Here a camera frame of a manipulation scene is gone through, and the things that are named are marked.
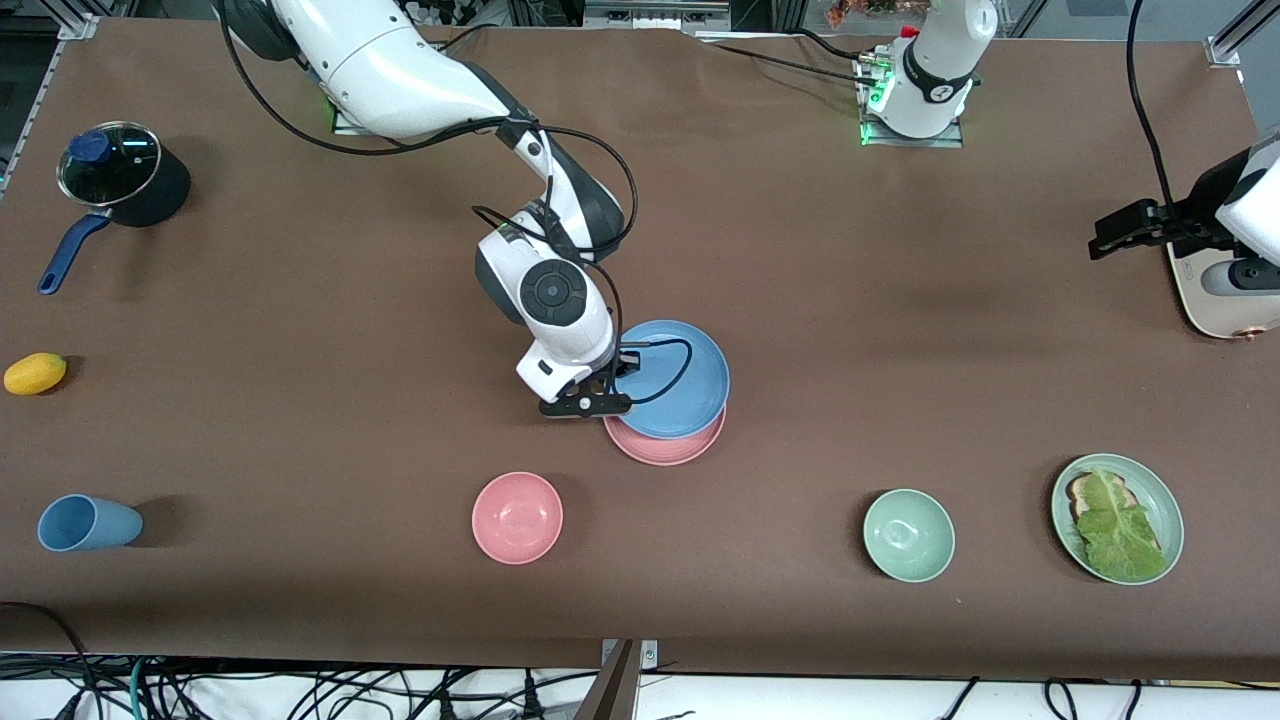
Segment blue plate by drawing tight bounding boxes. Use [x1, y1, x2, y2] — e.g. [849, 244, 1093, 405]
[612, 320, 731, 440]

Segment pink plate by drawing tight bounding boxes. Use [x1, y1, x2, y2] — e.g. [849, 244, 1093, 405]
[603, 405, 728, 467]

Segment beige toaster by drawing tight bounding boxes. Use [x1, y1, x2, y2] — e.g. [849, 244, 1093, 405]
[1168, 240, 1280, 341]

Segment pink bowl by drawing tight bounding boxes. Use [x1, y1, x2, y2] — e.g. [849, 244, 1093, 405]
[471, 471, 564, 565]

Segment toasted bread slice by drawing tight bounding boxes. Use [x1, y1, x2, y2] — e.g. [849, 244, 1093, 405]
[1066, 473, 1136, 521]

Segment green plate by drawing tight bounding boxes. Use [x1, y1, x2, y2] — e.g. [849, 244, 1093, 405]
[1050, 453, 1185, 586]

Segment green lettuce leaf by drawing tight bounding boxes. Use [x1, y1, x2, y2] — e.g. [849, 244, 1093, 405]
[1074, 468, 1166, 581]

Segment green bowl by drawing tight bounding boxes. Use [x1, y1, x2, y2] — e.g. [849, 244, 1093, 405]
[863, 488, 956, 583]

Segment grey power strip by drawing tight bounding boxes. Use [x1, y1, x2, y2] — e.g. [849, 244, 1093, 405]
[585, 0, 731, 29]

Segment black pot with glass lid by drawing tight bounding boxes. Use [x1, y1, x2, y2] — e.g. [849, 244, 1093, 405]
[38, 122, 191, 296]

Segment blue cup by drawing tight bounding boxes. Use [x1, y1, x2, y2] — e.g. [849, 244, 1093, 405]
[38, 494, 144, 552]

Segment yellow lemon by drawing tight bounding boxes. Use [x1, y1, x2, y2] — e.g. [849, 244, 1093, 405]
[3, 352, 68, 396]

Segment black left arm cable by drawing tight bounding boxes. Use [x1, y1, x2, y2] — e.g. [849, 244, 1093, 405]
[1128, 0, 1189, 216]

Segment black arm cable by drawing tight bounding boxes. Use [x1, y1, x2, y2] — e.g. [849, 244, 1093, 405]
[215, 0, 696, 406]
[1128, 0, 1189, 216]

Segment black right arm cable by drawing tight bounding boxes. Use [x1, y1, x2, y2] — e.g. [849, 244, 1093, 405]
[215, 0, 696, 406]

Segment aluminium frame profile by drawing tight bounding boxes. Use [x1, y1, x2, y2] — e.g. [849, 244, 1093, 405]
[1205, 0, 1280, 69]

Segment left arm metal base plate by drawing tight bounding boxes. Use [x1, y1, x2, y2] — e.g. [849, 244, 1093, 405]
[860, 50, 966, 149]

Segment metal table bracket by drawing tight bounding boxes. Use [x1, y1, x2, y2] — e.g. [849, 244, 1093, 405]
[600, 639, 659, 671]

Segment black base cable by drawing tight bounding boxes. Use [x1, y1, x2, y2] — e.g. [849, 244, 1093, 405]
[435, 20, 491, 56]
[695, 30, 883, 87]

